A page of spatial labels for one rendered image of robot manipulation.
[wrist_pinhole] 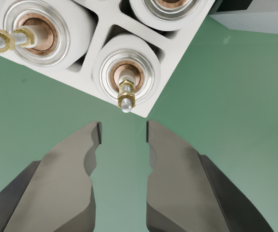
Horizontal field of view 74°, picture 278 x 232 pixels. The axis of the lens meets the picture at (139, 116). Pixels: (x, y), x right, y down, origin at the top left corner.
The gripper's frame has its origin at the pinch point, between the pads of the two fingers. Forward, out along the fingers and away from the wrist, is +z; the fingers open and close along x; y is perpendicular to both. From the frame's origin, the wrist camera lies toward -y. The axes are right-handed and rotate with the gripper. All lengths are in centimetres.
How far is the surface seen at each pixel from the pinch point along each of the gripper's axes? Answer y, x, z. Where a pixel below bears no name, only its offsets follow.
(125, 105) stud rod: 0.4, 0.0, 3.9
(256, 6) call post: -8.0, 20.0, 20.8
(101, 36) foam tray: -4.0, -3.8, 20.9
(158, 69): -0.3, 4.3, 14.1
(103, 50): -2.8, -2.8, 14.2
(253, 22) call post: -5.7, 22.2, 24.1
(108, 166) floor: 40, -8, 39
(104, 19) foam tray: -6.3, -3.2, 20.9
